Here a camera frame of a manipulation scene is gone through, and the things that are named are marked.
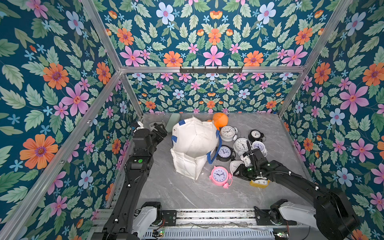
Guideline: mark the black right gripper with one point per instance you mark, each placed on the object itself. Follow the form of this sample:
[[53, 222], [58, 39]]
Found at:
[[253, 167]]

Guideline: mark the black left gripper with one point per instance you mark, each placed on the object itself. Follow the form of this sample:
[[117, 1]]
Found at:
[[158, 137]]

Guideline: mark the black yellow square clock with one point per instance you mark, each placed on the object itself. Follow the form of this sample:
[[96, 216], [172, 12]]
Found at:
[[260, 182]]

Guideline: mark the white twin-bell alarm clock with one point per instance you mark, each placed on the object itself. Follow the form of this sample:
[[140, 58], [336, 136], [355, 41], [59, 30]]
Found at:
[[259, 145]]

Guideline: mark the small white square clock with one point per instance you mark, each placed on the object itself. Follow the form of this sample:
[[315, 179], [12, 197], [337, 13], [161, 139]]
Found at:
[[234, 166]]

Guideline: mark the small black alarm clock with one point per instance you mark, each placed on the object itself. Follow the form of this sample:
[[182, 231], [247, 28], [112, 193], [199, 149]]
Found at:
[[256, 135]]

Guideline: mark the black purple-face alarm clock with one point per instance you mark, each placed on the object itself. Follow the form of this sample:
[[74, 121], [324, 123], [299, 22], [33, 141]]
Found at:
[[226, 154]]

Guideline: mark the pink alarm clock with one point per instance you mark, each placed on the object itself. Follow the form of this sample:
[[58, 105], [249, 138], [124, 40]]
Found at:
[[221, 177]]

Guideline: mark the silver twin-bell alarm clock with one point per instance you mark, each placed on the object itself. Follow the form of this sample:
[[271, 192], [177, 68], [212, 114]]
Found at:
[[229, 134]]

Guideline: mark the white canvas tote bag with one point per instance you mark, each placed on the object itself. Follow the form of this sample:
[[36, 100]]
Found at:
[[194, 144]]

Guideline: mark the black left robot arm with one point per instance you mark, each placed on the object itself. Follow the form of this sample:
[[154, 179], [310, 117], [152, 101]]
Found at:
[[123, 224]]

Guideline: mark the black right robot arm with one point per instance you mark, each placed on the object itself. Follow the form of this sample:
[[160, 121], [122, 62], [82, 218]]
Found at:
[[330, 211]]

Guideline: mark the small white grey device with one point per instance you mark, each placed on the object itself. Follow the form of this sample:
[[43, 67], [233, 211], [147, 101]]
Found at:
[[154, 124]]

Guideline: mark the mint green glasses case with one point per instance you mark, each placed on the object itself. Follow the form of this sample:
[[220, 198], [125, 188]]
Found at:
[[173, 120]]

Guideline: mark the orange plush whale toy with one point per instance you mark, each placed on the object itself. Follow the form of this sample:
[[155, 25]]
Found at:
[[219, 120]]

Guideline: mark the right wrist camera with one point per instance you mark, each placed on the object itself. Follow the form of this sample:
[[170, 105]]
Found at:
[[246, 160]]

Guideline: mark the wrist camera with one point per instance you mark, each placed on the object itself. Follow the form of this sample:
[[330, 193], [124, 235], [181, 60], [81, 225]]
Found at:
[[246, 160], [138, 125]]

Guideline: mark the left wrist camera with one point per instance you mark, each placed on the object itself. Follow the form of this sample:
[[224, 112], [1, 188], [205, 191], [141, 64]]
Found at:
[[138, 125]]

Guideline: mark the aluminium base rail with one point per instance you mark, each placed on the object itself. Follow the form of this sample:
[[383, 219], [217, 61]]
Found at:
[[214, 217]]

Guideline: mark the black hook rail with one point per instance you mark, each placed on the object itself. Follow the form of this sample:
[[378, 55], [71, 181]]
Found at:
[[211, 70]]

